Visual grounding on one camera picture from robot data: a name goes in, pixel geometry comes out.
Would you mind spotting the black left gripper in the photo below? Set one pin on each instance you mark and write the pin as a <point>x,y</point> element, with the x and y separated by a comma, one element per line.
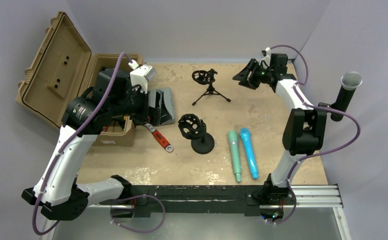
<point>143,116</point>

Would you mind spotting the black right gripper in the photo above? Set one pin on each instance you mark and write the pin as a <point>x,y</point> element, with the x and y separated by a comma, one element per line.
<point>243,76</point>

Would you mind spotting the black tripod microphone stand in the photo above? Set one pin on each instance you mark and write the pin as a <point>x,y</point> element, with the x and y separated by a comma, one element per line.
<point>203,77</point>

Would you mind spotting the blue microphone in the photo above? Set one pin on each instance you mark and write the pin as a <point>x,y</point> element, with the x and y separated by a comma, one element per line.
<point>245,136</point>

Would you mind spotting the green microphone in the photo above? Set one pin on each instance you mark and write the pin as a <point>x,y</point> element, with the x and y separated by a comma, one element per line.
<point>235,156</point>

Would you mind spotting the black silver-head microphone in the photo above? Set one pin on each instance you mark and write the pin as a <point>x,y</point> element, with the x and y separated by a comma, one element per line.
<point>349,83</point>

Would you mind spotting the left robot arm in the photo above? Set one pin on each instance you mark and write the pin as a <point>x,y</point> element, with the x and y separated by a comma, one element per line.
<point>57,196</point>

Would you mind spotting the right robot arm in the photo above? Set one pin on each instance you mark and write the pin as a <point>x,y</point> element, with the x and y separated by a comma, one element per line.
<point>305,128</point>

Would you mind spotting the red adjustable wrench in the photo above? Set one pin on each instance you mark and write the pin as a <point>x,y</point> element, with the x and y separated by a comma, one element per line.
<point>159,137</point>

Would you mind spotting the tan plastic tool case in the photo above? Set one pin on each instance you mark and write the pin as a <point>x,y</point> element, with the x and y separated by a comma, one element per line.
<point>63,68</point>

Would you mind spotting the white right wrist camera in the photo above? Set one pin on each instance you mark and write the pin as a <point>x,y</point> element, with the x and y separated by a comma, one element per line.
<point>266,54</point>

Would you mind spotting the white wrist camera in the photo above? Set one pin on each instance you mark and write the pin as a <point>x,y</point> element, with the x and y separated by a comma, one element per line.
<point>266,54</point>
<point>142,76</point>

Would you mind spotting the black round-base shock-mount stand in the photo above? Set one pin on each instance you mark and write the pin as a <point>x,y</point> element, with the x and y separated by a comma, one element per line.
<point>194,129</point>

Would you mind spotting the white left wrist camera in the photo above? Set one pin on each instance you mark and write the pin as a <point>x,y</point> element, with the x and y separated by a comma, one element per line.
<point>142,76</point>

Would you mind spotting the black mounting base rail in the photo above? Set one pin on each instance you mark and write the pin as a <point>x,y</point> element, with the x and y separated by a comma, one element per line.
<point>218,208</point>

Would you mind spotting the aluminium frame rail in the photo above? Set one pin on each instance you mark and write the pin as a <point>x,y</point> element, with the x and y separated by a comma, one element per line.
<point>325,196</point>

